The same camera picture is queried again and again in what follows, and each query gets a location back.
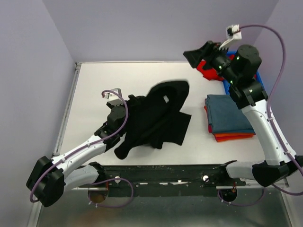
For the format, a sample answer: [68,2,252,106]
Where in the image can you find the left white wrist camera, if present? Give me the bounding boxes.
[101,88,123,106]

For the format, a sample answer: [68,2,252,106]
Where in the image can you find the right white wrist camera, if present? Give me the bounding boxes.
[219,24,242,50]

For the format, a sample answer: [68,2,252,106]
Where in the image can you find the aluminium front rail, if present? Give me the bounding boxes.
[37,168,290,190]

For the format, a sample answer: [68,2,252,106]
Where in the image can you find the folded magenta t shirt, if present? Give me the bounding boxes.
[208,124,213,133]

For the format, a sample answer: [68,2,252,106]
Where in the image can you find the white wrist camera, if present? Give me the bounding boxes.
[219,24,242,50]
[101,88,123,106]

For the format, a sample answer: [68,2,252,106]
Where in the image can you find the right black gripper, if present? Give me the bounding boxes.
[183,40,240,84]

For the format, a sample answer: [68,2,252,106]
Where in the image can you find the black floral t shirt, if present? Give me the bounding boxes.
[114,80,191,159]

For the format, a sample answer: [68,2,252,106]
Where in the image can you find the blue plastic bin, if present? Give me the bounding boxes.
[221,45,262,94]

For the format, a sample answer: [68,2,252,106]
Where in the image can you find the red t shirt in bin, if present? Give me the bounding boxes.
[196,61,224,82]

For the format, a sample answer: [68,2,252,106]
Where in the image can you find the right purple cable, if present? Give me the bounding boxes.
[217,24,303,207]

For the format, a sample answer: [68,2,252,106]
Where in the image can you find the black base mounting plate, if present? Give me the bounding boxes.
[87,162,245,198]

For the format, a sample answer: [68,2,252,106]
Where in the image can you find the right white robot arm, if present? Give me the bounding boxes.
[183,41,303,187]

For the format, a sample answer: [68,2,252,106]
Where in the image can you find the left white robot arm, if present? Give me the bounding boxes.
[26,105,129,207]

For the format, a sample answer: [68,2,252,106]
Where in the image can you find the folded teal t shirt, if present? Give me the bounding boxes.
[205,95,255,135]

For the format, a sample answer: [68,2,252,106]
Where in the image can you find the aluminium rail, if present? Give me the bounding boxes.
[37,168,290,190]
[53,62,82,157]

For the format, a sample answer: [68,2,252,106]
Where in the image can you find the aluminium left side rail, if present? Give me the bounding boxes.
[53,62,82,157]

